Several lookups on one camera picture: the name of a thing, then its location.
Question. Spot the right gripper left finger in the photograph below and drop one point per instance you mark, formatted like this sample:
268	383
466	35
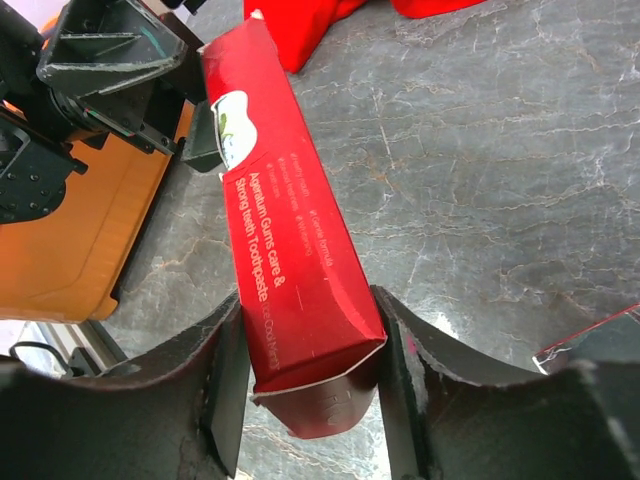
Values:
175	412

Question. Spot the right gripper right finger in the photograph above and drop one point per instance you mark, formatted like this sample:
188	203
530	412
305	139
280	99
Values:
452	412

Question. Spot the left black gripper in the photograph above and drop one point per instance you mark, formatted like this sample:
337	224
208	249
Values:
99	71

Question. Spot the red R&O box bottom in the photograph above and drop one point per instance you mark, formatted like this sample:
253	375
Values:
312	325

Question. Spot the red r&o box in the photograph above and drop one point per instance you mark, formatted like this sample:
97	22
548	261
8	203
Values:
312	325
615	339

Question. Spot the red cloth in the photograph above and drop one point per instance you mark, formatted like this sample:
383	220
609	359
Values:
298	26

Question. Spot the orange plastic basket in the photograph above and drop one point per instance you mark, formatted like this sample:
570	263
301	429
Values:
64	267

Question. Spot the red R&O box right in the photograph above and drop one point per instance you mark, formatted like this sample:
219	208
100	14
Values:
615	339

